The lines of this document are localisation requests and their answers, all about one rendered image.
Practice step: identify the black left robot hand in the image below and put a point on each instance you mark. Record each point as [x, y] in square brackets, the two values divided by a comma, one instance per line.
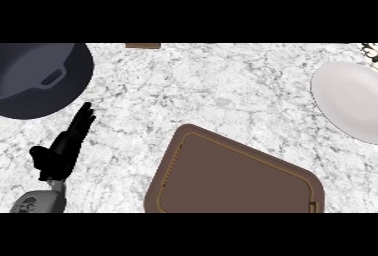
[61, 151]

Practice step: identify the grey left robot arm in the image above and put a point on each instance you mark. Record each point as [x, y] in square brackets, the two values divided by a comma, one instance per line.
[42, 200]

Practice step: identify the brown tray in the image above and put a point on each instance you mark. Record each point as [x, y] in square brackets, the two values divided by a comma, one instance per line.
[231, 176]

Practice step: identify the white plate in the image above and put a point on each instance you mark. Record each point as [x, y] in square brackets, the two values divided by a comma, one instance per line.
[349, 100]

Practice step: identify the dark grey pan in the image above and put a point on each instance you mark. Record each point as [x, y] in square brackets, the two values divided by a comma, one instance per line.
[39, 78]

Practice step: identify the brown wooden block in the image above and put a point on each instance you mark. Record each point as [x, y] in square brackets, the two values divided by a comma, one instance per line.
[142, 45]

